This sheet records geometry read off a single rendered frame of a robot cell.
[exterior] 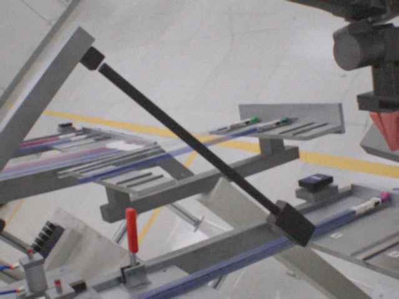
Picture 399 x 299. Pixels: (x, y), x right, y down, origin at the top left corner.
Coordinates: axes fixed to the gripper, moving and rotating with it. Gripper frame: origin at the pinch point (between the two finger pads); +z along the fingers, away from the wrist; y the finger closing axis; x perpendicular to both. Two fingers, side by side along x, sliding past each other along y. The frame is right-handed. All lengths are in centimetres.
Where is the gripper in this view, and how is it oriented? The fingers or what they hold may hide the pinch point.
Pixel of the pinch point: (394, 146)
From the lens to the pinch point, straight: 96.3
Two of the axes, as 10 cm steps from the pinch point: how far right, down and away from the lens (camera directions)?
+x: 8.5, -2.4, 4.8
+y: 5.1, 1.1, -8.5
